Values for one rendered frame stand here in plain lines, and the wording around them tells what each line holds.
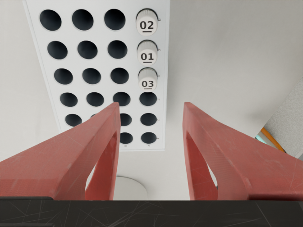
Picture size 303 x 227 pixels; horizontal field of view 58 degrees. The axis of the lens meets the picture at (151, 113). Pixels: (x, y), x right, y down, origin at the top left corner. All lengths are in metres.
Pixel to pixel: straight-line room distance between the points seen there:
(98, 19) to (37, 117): 0.13
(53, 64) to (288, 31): 0.17
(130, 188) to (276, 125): 1.14
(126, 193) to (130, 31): 0.18
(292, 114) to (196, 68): 1.16
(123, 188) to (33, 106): 0.12
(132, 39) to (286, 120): 1.24
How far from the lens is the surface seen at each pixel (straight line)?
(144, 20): 0.16
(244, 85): 0.25
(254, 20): 0.22
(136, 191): 0.31
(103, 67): 0.19
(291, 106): 1.34
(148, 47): 0.17
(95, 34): 0.18
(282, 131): 1.43
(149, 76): 0.17
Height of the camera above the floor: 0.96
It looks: 53 degrees down
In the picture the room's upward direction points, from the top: 179 degrees clockwise
